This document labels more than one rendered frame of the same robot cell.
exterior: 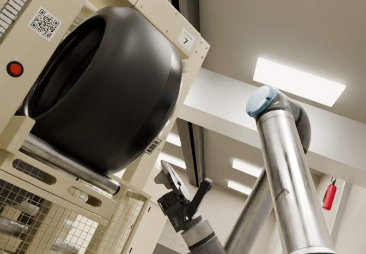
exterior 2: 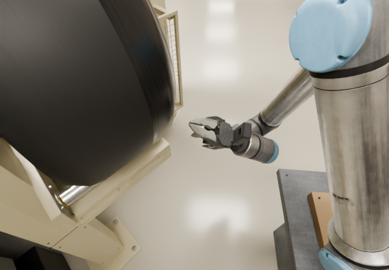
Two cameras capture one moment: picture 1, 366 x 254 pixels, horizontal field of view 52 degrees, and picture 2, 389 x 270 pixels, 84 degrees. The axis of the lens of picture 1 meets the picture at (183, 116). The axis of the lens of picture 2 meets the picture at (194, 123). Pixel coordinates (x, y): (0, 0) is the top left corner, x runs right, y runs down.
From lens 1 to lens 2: 1.03 m
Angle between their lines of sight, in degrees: 71
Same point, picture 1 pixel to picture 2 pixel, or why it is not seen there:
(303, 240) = (360, 245)
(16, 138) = (65, 225)
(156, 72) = (120, 106)
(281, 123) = (361, 104)
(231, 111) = not seen: outside the picture
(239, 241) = (281, 116)
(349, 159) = not seen: outside the picture
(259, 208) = (303, 99)
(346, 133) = not seen: outside the picture
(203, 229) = (251, 152)
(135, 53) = (66, 136)
